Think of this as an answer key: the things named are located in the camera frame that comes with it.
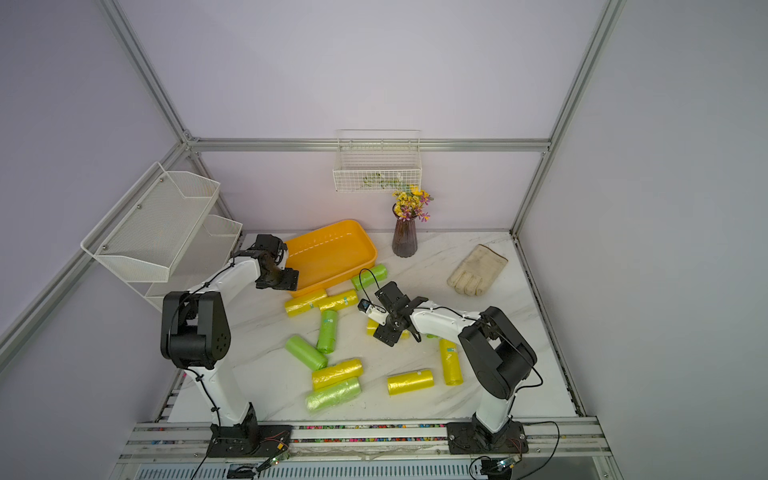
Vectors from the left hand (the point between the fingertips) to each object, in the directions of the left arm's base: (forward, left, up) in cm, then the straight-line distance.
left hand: (283, 286), depth 97 cm
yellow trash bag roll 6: (-15, -31, +1) cm, 34 cm away
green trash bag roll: (+9, -32, -4) cm, 33 cm away
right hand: (-12, -36, -5) cm, 38 cm away
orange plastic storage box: (+20, -11, -9) cm, 24 cm away
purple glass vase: (+20, -41, +4) cm, 46 cm away
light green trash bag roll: (-35, -18, -2) cm, 39 cm away
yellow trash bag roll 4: (-30, -41, -2) cm, 51 cm away
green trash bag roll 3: (-21, -11, -3) cm, 24 cm away
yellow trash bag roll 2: (-5, -17, -2) cm, 18 cm away
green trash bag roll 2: (-17, -17, -2) cm, 24 cm away
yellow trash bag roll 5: (-26, -53, -3) cm, 60 cm away
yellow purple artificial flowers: (+20, -43, +19) cm, 51 cm away
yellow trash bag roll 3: (-28, -22, -2) cm, 35 cm away
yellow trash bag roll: (-6, -8, -2) cm, 10 cm away
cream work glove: (+10, -68, -5) cm, 69 cm away
